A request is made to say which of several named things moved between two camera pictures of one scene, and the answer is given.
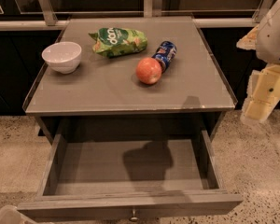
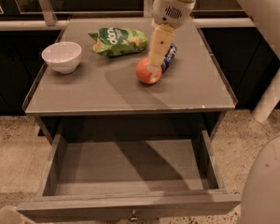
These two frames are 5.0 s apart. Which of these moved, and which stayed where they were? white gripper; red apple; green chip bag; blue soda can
Moved: white gripper
Stayed: green chip bag; red apple; blue soda can
